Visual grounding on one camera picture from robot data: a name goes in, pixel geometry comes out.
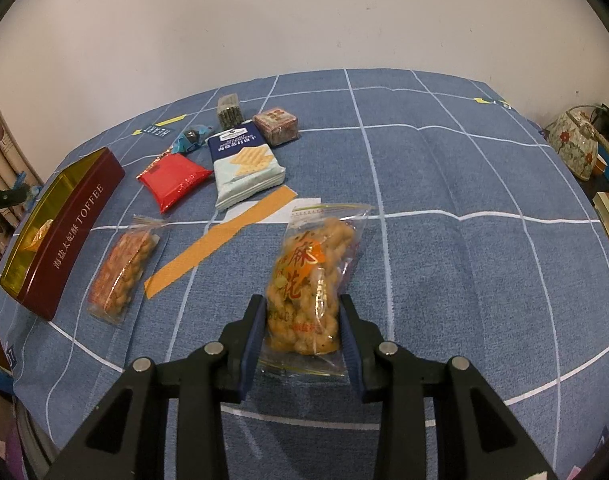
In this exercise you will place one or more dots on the small twisted dough snack packet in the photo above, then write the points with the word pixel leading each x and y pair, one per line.
pixel 122 270

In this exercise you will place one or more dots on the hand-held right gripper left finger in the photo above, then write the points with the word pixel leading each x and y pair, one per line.
pixel 252 340

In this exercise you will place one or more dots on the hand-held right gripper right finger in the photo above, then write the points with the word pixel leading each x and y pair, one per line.
pixel 352 350

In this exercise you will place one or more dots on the floral fabric bag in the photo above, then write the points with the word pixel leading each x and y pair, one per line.
pixel 572 145

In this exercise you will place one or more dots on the orange tape strip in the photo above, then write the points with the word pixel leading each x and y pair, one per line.
pixel 209 245

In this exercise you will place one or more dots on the brown cube snack packet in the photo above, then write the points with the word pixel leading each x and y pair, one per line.
pixel 277 125

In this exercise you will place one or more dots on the dark green striped snack packet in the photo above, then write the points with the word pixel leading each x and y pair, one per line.
pixel 230 110

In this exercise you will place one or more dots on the blue checked tablecloth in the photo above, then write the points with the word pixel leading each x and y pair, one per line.
pixel 459 285

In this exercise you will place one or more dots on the large twisted dough snack packet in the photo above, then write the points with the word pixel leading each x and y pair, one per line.
pixel 304 280

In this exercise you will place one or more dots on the dark candy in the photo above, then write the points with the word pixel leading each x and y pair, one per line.
pixel 192 139

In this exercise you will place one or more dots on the white tape piece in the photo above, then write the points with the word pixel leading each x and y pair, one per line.
pixel 279 216

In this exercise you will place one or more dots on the navy and white cracker packet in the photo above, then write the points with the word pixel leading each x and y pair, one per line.
pixel 244 165

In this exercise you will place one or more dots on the gold tin tray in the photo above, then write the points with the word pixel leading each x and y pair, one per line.
pixel 79 225

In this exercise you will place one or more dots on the red snack packet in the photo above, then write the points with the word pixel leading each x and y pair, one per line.
pixel 174 180

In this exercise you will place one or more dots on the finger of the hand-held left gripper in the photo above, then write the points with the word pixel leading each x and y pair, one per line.
pixel 4 199

